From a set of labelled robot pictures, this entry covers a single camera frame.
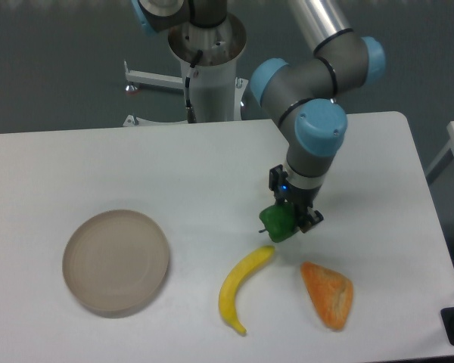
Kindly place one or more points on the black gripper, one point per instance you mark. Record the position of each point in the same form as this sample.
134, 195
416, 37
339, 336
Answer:
300, 199

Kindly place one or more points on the green toy pepper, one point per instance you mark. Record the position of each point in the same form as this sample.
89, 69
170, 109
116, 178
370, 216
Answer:
279, 222

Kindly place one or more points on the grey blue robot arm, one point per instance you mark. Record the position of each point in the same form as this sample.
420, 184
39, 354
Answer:
315, 131

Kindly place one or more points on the orange toy bread slice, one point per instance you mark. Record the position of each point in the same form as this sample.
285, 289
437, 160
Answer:
331, 294

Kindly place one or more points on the yellow toy banana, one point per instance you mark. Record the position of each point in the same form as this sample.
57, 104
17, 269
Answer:
240, 273

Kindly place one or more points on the beige round plate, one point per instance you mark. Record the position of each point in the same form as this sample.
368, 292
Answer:
115, 263

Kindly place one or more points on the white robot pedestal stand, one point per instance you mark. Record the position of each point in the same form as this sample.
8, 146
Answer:
207, 40

